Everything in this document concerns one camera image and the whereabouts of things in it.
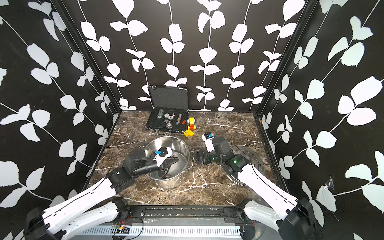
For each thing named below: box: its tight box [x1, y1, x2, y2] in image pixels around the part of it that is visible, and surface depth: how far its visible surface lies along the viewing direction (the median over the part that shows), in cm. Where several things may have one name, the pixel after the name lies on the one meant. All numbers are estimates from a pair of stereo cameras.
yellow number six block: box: [183, 129, 195, 137], surface depth 107 cm
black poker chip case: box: [145, 84, 190, 134], surface depth 113 cm
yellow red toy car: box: [187, 117, 197, 131], surface depth 110 cm
